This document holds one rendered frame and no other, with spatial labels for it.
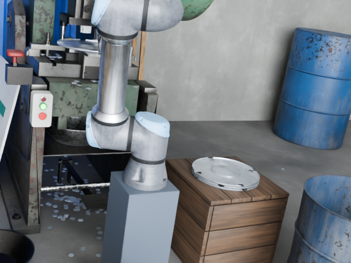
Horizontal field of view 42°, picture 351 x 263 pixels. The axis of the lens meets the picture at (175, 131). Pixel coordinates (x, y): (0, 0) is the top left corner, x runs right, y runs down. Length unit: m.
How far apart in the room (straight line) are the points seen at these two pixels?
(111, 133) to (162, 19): 0.41
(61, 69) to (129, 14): 0.83
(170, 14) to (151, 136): 0.40
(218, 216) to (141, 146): 0.48
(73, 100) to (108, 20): 0.77
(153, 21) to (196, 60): 2.53
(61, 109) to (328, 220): 1.12
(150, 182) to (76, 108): 0.62
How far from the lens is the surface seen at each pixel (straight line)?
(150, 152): 1.47
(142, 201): 1.50
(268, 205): 1.92
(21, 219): 2.15
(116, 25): 1.27
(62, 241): 2.06
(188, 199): 1.89
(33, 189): 2.02
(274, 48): 4.18
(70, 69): 2.03
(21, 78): 1.89
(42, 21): 2.30
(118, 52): 1.32
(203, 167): 1.98
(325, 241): 1.63
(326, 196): 1.94
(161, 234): 1.60
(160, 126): 1.45
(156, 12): 1.25
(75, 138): 2.13
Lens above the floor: 1.11
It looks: 18 degrees down
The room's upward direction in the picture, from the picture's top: 9 degrees clockwise
